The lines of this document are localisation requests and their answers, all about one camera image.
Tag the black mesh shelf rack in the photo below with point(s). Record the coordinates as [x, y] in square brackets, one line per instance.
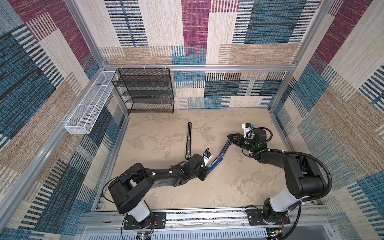
[145, 91]

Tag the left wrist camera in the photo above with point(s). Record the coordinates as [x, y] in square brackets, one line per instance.
[207, 156]

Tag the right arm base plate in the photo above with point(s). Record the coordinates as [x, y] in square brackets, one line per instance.
[259, 217]

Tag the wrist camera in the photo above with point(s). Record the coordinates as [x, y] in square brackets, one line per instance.
[248, 130]
[207, 156]

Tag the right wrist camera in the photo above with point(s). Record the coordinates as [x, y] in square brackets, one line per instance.
[248, 130]

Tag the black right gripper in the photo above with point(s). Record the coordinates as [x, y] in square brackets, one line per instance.
[237, 135]

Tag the blue stapler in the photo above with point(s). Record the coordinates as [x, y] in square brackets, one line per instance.
[220, 157]

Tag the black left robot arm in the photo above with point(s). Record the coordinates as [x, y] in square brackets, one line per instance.
[129, 189]

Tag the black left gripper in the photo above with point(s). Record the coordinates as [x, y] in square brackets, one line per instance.
[205, 171]

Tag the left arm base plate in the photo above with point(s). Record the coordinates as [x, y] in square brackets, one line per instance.
[155, 219]

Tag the aluminium front rail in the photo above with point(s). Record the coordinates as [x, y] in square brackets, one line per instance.
[230, 223]

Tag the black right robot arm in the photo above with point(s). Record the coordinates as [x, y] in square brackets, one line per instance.
[307, 178]

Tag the white wire mesh basket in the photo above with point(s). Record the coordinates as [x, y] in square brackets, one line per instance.
[87, 112]

